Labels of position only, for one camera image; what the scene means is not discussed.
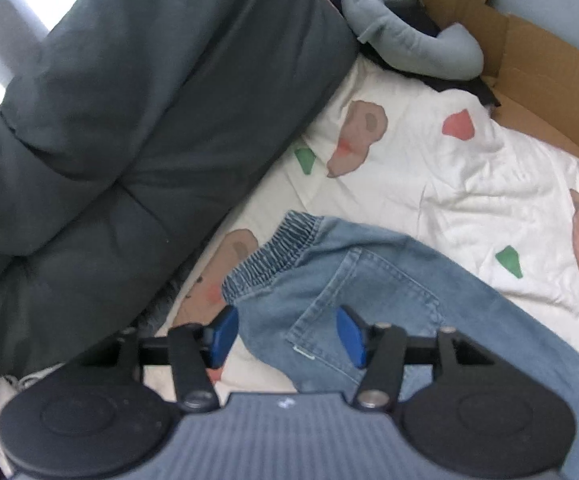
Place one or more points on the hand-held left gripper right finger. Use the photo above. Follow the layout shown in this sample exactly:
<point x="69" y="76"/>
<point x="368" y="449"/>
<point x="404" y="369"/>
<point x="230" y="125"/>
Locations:
<point x="352" y="340"/>

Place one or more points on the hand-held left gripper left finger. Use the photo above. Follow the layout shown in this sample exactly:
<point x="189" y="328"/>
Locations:
<point x="224" y="335"/>

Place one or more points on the blue denim jeans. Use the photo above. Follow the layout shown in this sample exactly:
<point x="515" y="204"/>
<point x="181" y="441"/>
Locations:
<point x="394" y="290"/>

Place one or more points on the cream bear print blanket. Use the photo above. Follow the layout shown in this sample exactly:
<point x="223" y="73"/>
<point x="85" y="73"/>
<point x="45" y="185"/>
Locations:
<point x="419" y="185"/>

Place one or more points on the dark grey duvet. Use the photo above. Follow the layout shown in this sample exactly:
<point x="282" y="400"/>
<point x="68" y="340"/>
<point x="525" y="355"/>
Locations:
<point x="144" y="110"/>

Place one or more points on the grey neck pillow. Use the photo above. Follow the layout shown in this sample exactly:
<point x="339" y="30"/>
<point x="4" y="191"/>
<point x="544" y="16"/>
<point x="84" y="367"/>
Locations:
<point x="419" y="45"/>

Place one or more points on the brown cardboard box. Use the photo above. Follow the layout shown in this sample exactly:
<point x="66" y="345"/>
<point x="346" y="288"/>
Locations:
<point x="534" y="75"/>

